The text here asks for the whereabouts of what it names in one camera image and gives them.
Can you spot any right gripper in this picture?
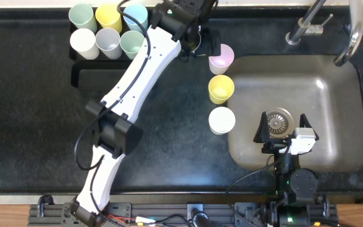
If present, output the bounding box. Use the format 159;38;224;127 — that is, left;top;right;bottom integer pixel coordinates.
253;110;320;155

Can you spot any steel sink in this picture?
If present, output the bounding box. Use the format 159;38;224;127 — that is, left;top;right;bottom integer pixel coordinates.
226;55;363;173

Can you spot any steel tap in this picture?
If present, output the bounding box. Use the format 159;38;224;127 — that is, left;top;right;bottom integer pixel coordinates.
284;0;363;67

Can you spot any white cup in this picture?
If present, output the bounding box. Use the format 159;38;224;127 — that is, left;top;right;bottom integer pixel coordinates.
208;106;236;136
69;28;100;61

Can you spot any grey cup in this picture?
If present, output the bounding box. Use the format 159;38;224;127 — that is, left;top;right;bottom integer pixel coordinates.
95;27;123;60

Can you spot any mounting rail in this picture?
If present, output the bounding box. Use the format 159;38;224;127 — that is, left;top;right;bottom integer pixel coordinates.
28;195;340;227

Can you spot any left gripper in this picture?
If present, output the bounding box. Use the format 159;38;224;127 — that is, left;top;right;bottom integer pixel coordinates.
198;28;222;57

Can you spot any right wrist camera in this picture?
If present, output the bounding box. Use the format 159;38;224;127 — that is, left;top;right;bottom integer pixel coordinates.
289;127;317;156

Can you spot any black tray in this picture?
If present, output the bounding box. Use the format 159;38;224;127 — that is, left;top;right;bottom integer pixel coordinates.
69;18;138;89

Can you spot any blue cup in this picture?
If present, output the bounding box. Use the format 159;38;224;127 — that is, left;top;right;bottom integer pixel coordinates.
123;3;149;34

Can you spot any green cup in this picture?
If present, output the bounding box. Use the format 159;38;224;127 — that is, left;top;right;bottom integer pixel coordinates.
68;3;98;33
120;30;146;61

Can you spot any pink cup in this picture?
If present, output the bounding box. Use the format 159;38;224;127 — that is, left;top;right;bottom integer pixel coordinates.
208;43;235;76

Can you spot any yellow cup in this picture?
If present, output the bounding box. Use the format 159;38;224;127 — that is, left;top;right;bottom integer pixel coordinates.
95;3;123;34
208;74;235;105

